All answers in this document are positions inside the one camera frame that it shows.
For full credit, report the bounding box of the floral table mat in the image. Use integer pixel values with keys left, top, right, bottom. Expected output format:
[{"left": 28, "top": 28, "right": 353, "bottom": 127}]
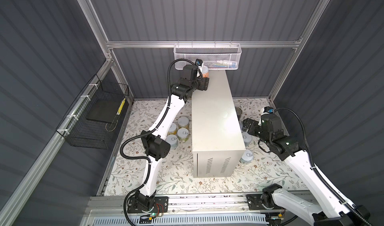
[{"left": 104, "top": 98, "right": 307, "bottom": 196}]

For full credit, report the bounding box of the yellow label can back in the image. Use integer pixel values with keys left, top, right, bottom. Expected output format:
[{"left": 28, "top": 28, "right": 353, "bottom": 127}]
[{"left": 177, "top": 117, "right": 190, "bottom": 130}]

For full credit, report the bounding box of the white label can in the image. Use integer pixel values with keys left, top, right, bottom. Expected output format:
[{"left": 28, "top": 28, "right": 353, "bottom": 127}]
[{"left": 242, "top": 132, "right": 253, "bottom": 147}]

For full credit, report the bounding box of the black wire basket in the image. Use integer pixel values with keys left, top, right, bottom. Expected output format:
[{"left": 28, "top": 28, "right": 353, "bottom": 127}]
[{"left": 56, "top": 76, "right": 130, "bottom": 150}]

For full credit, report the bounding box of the white wire mesh basket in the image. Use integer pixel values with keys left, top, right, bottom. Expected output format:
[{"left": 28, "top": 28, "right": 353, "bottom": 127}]
[{"left": 173, "top": 42, "right": 242, "bottom": 70}]

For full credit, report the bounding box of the orange label can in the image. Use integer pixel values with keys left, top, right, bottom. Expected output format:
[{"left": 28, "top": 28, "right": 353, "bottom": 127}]
[{"left": 201, "top": 66, "right": 209, "bottom": 78}]

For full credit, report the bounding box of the teal label can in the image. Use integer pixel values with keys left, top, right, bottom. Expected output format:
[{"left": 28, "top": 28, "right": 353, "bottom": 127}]
[{"left": 240, "top": 149, "right": 254, "bottom": 164}]

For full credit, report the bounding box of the dark olive can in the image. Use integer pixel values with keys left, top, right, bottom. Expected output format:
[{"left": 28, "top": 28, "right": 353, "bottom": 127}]
[{"left": 235, "top": 107, "right": 243, "bottom": 121}]

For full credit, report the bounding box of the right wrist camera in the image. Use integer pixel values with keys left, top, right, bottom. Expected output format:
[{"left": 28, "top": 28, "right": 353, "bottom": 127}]
[{"left": 262, "top": 106, "right": 274, "bottom": 115}]

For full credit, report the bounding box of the white metal cabinet counter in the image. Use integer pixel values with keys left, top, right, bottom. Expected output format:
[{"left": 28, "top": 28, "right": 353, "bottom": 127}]
[{"left": 192, "top": 70, "right": 246, "bottom": 178}]

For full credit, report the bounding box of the yellow label can left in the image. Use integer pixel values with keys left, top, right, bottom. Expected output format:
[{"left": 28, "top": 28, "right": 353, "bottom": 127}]
[{"left": 168, "top": 123, "right": 178, "bottom": 135}]

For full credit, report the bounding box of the small bottle in basket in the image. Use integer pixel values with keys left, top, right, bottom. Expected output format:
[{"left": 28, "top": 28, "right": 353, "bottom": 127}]
[{"left": 217, "top": 60, "right": 238, "bottom": 68}]

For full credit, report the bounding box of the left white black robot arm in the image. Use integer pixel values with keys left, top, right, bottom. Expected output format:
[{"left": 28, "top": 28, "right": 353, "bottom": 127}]
[{"left": 120, "top": 58, "right": 209, "bottom": 226}]

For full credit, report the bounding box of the aluminium mounting rail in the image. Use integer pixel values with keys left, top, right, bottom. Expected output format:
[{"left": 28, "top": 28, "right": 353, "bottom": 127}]
[{"left": 84, "top": 193, "right": 250, "bottom": 217}]

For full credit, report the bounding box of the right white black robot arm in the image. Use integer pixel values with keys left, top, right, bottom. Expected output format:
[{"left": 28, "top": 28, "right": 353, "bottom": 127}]
[{"left": 242, "top": 106, "right": 371, "bottom": 226}]

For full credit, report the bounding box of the light blue label can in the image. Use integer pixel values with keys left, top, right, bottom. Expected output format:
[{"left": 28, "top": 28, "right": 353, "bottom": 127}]
[{"left": 166, "top": 135, "right": 179, "bottom": 149}]

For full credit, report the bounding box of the black pad in basket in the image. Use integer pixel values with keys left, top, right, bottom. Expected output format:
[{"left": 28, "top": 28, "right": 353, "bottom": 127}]
[{"left": 86, "top": 99, "right": 121, "bottom": 124}]

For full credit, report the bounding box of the yellow green label can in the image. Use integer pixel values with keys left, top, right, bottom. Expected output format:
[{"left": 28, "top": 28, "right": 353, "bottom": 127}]
[{"left": 177, "top": 128, "right": 190, "bottom": 143}]

